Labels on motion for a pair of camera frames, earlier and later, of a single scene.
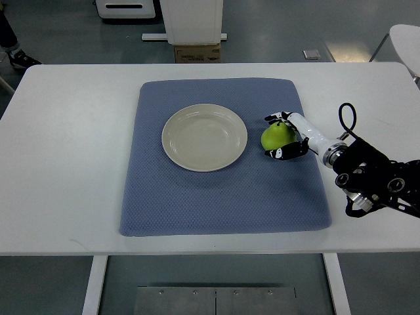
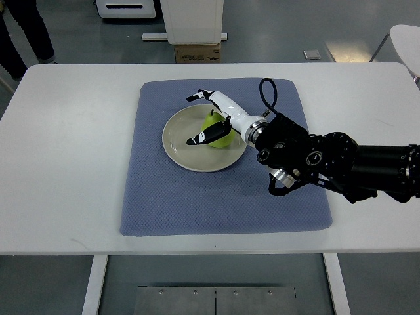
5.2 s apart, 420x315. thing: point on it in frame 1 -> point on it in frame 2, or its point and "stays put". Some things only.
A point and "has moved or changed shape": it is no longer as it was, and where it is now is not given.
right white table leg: x=336 y=284 stays put
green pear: x=277 y=135 has moved or changed shape
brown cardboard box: x=195 y=54 stays put
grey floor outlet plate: x=312 y=54 stays put
